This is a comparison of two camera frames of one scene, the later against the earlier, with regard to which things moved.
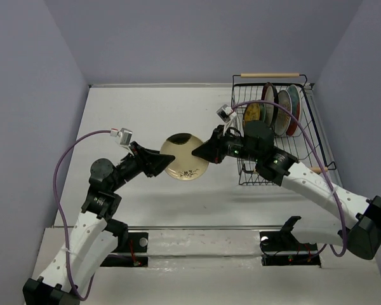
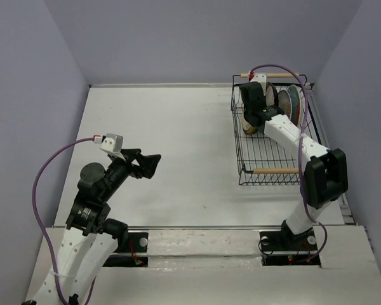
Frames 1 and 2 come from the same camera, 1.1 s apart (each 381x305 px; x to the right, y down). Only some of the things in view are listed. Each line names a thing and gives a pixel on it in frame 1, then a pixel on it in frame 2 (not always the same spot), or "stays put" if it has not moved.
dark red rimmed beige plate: [269, 94] stays put
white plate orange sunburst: [282, 117] stays put
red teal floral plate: [296, 108] stays put
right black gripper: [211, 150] to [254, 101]
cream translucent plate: [185, 166] to [246, 125]
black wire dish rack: [307, 145] stays put
